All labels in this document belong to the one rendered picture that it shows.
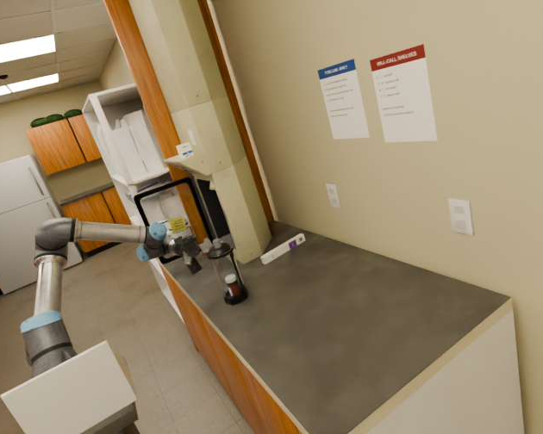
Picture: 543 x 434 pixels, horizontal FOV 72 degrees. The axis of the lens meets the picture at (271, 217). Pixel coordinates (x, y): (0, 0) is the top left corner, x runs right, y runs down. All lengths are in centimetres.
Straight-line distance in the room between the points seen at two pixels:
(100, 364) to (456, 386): 99
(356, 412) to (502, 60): 90
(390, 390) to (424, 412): 15
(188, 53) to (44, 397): 131
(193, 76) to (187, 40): 14
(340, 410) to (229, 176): 111
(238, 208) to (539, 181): 118
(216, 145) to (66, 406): 110
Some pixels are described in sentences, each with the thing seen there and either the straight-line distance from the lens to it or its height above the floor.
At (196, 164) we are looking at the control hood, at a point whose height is 147.
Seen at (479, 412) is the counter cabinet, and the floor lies 65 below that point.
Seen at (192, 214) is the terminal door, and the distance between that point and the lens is 203.
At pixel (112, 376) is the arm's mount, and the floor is 105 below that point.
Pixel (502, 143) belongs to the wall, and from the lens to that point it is 113.
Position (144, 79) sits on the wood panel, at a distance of 203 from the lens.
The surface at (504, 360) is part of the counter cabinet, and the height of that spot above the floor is 75.
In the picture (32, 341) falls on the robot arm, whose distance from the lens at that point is 141.
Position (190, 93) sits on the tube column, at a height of 176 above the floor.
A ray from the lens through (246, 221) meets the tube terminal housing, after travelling 179.
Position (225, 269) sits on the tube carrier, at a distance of 146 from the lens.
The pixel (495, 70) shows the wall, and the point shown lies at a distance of 110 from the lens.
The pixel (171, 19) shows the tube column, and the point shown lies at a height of 205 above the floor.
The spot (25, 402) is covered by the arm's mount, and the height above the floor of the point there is 111.
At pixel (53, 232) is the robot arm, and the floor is 142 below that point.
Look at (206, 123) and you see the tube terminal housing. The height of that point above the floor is 162.
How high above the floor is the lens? 168
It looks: 18 degrees down
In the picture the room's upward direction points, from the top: 17 degrees counter-clockwise
